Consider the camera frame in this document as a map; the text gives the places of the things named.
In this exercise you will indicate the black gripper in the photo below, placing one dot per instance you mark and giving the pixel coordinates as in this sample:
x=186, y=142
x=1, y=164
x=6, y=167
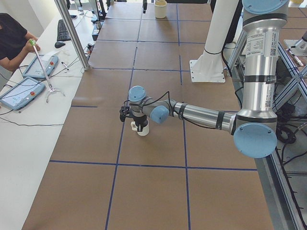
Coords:
x=140, y=123

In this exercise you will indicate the white ribbed cup with handle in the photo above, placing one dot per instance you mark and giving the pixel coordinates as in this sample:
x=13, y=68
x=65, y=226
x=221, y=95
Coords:
x=144, y=132

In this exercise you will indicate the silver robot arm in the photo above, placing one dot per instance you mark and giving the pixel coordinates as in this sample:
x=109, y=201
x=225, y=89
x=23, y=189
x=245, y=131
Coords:
x=162, y=68

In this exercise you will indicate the metal cup on desk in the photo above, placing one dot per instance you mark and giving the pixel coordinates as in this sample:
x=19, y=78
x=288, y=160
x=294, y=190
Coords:
x=98, y=25

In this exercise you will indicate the black computer mouse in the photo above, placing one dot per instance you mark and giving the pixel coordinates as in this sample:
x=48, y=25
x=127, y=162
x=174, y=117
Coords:
x=59, y=44

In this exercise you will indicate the black keyboard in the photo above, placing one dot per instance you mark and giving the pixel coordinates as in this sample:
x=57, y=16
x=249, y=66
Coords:
x=62, y=32

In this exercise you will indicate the white oval bowl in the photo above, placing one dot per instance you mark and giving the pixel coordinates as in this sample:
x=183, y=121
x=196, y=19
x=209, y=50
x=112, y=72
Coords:
x=160, y=9

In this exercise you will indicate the lower teach pendant tablet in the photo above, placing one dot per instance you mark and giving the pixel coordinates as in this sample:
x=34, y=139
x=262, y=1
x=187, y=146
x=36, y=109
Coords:
x=22, y=93

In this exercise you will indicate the pink reacher grabber stick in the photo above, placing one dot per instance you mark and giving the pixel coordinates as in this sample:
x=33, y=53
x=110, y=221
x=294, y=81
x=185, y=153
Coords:
x=51, y=90

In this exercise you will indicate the person in black shirt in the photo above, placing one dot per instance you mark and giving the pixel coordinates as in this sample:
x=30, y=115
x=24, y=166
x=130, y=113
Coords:
x=14, y=43

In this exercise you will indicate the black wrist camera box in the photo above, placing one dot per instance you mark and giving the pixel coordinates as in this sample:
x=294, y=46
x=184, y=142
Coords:
x=124, y=113

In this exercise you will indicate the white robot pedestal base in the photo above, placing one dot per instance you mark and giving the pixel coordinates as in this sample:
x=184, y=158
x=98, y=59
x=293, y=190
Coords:
x=208, y=67

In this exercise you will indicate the aluminium frame post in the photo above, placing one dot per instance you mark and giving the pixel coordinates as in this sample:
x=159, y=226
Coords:
x=62, y=8

